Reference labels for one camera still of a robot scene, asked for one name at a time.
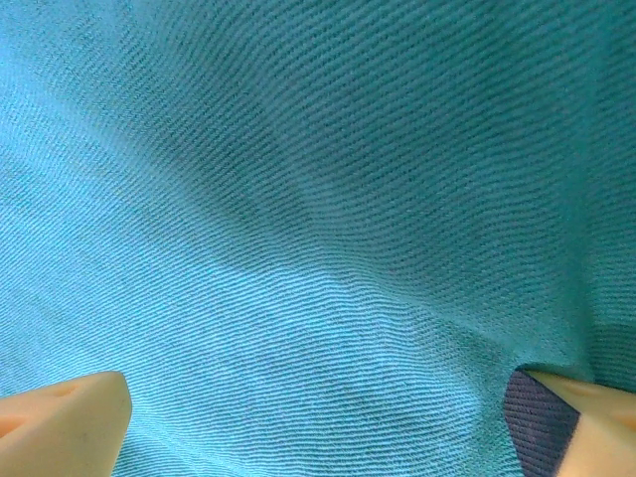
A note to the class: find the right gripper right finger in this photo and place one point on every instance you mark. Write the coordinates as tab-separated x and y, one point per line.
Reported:
606	432

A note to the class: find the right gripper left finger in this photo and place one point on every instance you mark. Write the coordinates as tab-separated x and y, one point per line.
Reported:
64	427

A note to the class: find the green cloth towel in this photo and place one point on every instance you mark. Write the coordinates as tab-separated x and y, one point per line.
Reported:
318	199

